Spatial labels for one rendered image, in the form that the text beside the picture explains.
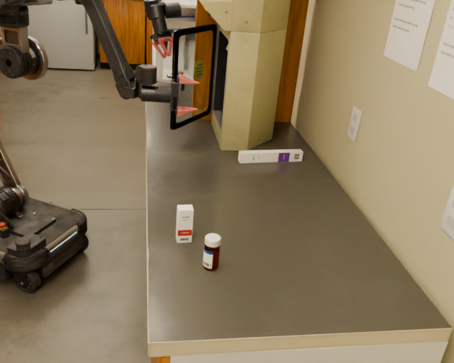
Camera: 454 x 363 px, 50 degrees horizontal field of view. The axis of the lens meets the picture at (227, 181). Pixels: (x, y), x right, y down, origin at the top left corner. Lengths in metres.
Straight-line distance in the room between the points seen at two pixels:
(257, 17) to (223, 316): 1.12
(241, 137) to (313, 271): 0.81
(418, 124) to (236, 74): 0.75
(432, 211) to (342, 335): 0.43
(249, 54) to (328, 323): 1.08
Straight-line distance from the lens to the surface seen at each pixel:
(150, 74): 1.74
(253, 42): 1.87
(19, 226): 2.80
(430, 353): 1.32
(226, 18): 1.84
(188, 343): 1.08
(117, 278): 2.78
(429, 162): 1.38
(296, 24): 2.29
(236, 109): 1.92
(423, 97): 1.43
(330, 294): 1.26
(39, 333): 2.52
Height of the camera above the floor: 1.69
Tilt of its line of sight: 26 degrees down
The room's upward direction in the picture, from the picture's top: 5 degrees clockwise
